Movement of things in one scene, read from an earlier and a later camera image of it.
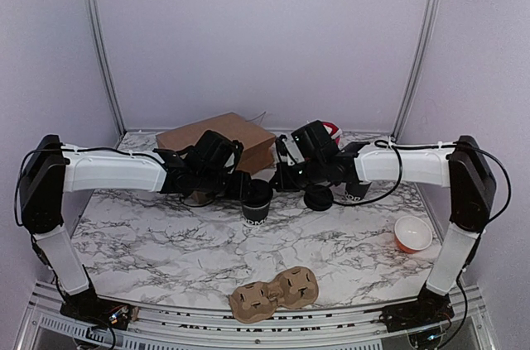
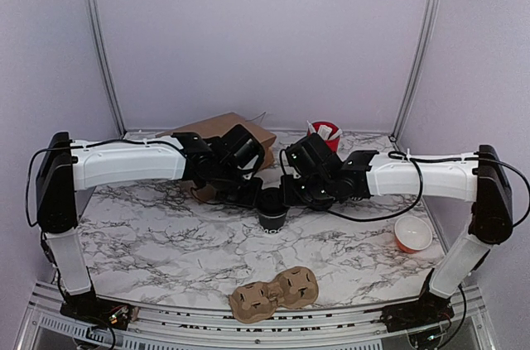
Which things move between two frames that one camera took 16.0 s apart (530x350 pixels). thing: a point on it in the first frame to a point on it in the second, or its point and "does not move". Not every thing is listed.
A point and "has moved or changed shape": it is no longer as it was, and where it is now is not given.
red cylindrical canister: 334,132 does not move
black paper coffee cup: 255,215 to 272,224
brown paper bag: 256,151 does not move
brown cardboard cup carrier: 256,302 does not move
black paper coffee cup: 260,193 has moved or changed shape
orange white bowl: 412,234 does not move
